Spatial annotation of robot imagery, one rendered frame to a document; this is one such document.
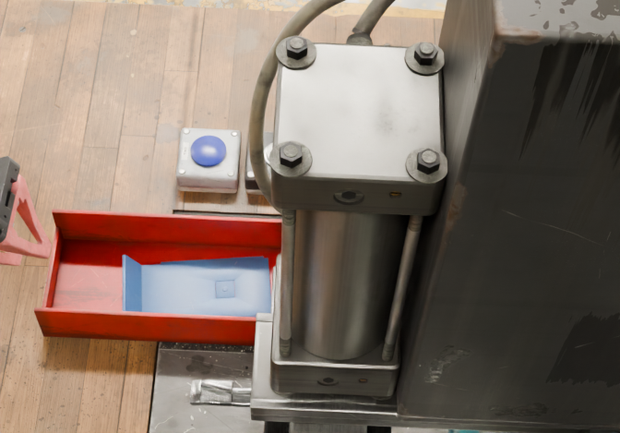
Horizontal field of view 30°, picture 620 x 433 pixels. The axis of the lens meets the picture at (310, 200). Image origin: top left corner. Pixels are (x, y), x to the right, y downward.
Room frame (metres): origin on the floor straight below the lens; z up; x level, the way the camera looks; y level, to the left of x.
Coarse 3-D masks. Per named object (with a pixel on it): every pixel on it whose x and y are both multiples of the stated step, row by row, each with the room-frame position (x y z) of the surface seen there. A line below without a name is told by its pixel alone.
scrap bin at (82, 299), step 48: (96, 240) 0.62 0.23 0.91; (144, 240) 0.62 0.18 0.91; (192, 240) 0.62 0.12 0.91; (240, 240) 0.62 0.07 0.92; (48, 288) 0.54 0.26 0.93; (96, 288) 0.56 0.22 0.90; (48, 336) 0.50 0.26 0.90; (96, 336) 0.50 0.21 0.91; (144, 336) 0.50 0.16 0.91; (192, 336) 0.50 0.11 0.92; (240, 336) 0.50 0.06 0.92
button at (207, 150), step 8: (208, 136) 0.74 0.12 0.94; (192, 144) 0.73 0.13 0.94; (200, 144) 0.73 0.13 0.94; (208, 144) 0.73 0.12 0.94; (216, 144) 0.73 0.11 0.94; (224, 144) 0.73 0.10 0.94; (192, 152) 0.72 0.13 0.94; (200, 152) 0.72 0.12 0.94; (208, 152) 0.72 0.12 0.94; (216, 152) 0.72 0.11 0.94; (224, 152) 0.72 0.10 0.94; (200, 160) 0.71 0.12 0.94; (208, 160) 0.71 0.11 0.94; (216, 160) 0.71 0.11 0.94
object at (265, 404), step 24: (264, 336) 0.38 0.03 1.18; (264, 360) 0.36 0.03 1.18; (264, 384) 0.34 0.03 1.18; (264, 408) 0.33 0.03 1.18; (288, 408) 0.33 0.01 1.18; (312, 408) 0.33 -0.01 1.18; (336, 408) 0.33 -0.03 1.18; (360, 408) 0.33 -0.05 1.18; (384, 408) 0.33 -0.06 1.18; (264, 432) 0.32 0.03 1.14; (288, 432) 0.32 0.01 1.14; (312, 432) 0.32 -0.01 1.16; (336, 432) 0.32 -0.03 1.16; (360, 432) 0.32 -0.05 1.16; (384, 432) 0.33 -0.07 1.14; (528, 432) 0.33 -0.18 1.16; (552, 432) 0.33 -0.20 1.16; (576, 432) 0.33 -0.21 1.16
